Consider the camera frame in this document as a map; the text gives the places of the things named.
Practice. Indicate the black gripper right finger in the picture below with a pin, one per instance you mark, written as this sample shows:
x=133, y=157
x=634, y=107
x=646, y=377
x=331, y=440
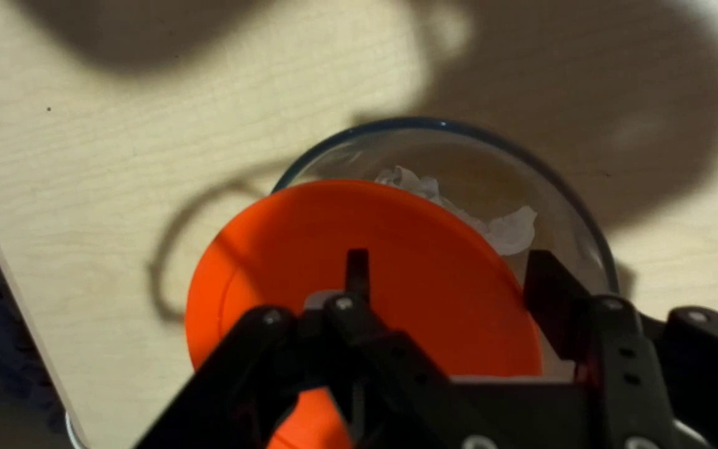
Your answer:
x=559, y=302

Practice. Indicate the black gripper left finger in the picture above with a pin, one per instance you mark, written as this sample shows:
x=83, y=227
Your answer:
x=357, y=274

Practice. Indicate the orange round lid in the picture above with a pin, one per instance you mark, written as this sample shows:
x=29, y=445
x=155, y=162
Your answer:
x=336, y=251

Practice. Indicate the clear glass lunchbox bowl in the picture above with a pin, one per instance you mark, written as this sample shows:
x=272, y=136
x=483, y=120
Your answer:
x=475, y=166

